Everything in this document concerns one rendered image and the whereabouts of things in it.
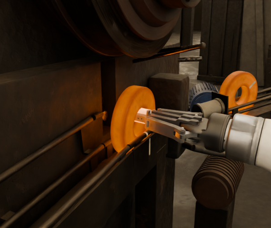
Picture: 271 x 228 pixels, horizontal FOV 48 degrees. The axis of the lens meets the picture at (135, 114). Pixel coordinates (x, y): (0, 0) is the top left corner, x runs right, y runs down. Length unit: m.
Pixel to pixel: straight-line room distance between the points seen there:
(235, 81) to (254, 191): 1.01
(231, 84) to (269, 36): 2.29
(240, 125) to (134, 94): 0.22
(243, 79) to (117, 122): 0.57
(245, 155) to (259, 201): 1.28
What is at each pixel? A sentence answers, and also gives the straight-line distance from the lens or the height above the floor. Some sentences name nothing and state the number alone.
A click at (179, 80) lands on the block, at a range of 0.84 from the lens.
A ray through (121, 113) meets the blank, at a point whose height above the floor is 0.78.
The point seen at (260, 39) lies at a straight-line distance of 3.30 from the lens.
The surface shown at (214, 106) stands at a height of 0.68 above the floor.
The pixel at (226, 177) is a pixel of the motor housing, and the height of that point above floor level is 0.52.
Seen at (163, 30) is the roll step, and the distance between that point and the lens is 0.66.
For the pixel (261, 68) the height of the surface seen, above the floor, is 0.46.
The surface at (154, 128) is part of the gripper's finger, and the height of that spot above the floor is 0.75.
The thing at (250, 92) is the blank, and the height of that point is 0.71.
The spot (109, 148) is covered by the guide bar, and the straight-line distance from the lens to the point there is 0.69.
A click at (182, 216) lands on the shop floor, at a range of 1.65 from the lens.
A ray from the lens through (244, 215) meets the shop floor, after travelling 1.72.
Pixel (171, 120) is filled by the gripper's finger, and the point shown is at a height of 0.76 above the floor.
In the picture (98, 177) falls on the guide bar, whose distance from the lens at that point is 0.54.
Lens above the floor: 0.96
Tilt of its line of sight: 18 degrees down
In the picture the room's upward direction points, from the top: straight up
